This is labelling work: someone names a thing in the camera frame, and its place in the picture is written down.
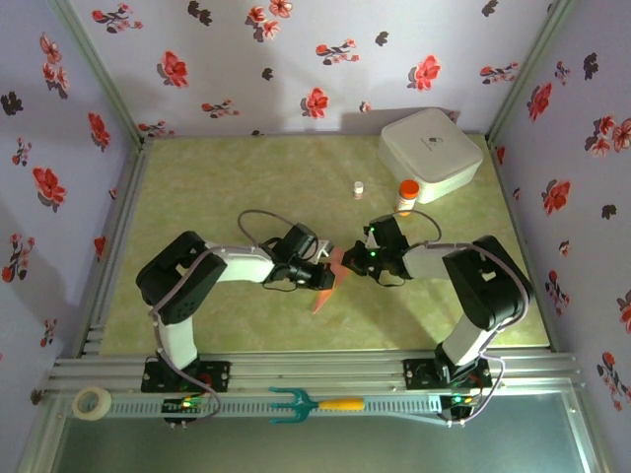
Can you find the pink cloth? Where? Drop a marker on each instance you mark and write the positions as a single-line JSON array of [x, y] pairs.
[[323, 300]]

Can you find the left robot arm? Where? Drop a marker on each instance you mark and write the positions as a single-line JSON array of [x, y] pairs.
[[246, 266]]

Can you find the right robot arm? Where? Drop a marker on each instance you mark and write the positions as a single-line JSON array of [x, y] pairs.
[[424, 261]]

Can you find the white square lidded box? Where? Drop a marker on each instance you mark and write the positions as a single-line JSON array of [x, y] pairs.
[[429, 148]]

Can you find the small white vial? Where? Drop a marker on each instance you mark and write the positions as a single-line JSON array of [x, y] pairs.
[[358, 189]]

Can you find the orange-capped pill bottle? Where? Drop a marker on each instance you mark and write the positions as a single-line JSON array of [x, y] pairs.
[[408, 189]]

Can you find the grey metal panel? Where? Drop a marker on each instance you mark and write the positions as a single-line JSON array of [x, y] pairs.
[[315, 448]]

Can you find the white tape roll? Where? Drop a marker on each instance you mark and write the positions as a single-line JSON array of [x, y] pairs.
[[89, 415]]

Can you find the long aluminium frame rail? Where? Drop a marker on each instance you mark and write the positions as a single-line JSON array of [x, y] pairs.
[[315, 369]]

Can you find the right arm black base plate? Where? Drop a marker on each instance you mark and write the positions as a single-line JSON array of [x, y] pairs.
[[416, 374]]

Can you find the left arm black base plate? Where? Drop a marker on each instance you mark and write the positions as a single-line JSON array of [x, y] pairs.
[[217, 374]]

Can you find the aluminium side rail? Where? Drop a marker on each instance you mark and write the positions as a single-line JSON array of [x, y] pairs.
[[114, 251]]

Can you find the aluminium corner post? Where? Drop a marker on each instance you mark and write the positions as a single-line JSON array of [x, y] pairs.
[[101, 74], [528, 74]]

